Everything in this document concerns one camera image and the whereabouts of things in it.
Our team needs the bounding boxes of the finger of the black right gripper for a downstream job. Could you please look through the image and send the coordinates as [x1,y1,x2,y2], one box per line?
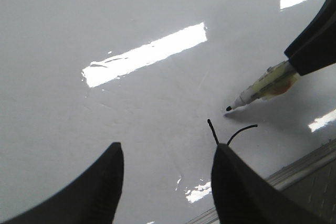
[211,144,328,223]

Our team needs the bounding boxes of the grey aluminium whiteboard tray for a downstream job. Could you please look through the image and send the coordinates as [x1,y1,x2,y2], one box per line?
[183,140,336,224]

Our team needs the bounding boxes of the white glossy whiteboard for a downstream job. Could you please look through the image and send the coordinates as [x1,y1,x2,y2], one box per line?
[1,0,335,223]

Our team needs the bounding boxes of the white whiteboard marker with tape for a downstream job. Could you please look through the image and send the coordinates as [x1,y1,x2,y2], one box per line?
[226,61,300,111]

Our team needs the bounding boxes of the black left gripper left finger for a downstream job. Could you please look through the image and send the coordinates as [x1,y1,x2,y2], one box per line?
[7,142,124,223]

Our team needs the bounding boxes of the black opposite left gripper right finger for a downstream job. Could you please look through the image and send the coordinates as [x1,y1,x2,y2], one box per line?
[284,0,335,76]

